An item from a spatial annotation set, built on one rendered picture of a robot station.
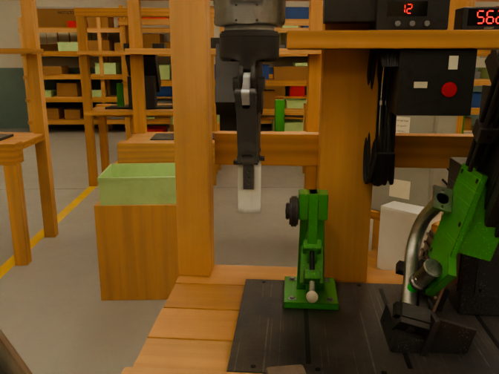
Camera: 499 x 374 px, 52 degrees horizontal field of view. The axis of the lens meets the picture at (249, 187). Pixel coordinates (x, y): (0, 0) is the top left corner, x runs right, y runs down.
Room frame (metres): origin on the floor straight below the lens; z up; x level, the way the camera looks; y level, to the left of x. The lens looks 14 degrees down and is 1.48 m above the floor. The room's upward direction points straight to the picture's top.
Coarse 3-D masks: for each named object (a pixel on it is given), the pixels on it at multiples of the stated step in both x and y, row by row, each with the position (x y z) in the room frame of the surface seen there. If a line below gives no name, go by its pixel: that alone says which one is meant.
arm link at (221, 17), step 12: (216, 0) 0.65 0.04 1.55; (228, 0) 0.63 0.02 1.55; (240, 0) 0.62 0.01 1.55; (252, 0) 0.62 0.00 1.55; (264, 0) 0.63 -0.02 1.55; (276, 0) 0.64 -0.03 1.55; (216, 12) 0.65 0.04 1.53; (228, 12) 0.63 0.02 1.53; (240, 12) 0.63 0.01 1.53; (252, 12) 0.62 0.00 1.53; (264, 12) 0.63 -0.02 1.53; (276, 12) 0.64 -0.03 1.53; (216, 24) 0.66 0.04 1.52; (228, 24) 0.64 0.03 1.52; (240, 24) 0.64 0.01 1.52; (252, 24) 0.64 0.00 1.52; (264, 24) 0.64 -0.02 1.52; (276, 24) 0.64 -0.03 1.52
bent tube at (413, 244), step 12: (432, 192) 1.02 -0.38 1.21; (444, 192) 1.02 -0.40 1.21; (432, 204) 0.99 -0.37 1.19; (444, 204) 1.00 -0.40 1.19; (420, 216) 1.06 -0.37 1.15; (432, 216) 1.03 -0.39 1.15; (420, 228) 1.06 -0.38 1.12; (408, 240) 1.07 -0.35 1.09; (420, 240) 1.06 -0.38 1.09; (408, 252) 1.05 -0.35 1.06; (408, 264) 1.03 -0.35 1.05; (408, 276) 1.01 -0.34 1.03; (408, 300) 0.97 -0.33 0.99
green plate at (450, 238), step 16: (464, 176) 0.99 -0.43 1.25; (480, 176) 0.92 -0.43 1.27; (464, 192) 0.96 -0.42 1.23; (480, 192) 0.91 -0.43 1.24; (464, 208) 0.94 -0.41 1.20; (480, 208) 0.92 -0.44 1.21; (448, 224) 0.98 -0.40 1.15; (464, 224) 0.91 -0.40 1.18; (480, 224) 0.92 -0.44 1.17; (448, 240) 0.95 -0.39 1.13; (464, 240) 0.93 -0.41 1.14; (480, 240) 0.92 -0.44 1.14; (496, 240) 0.92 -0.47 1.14; (432, 256) 1.00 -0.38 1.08; (480, 256) 0.92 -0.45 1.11
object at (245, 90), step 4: (244, 72) 0.63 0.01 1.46; (248, 72) 0.63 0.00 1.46; (244, 76) 0.63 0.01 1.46; (248, 76) 0.63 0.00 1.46; (244, 80) 0.62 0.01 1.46; (248, 80) 0.62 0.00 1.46; (244, 84) 0.62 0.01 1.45; (248, 84) 0.62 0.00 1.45; (244, 88) 0.61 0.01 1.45; (248, 88) 0.61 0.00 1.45; (244, 92) 0.60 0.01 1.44; (248, 92) 0.60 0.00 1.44; (244, 96) 0.60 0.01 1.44; (248, 96) 0.60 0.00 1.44; (256, 96) 0.62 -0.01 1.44; (244, 100) 0.61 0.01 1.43; (248, 100) 0.61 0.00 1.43; (244, 104) 0.61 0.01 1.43; (248, 104) 0.61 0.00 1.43
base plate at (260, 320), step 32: (256, 288) 1.22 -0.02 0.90; (352, 288) 1.22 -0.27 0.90; (384, 288) 1.22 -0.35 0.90; (256, 320) 1.05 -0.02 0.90; (288, 320) 1.05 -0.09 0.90; (320, 320) 1.05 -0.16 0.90; (352, 320) 1.05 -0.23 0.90; (448, 320) 1.05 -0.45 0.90; (480, 320) 1.05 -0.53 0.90; (256, 352) 0.92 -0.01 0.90; (288, 352) 0.92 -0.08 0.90; (320, 352) 0.92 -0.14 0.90; (352, 352) 0.92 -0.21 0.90; (384, 352) 0.92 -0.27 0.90; (480, 352) 0.92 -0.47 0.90
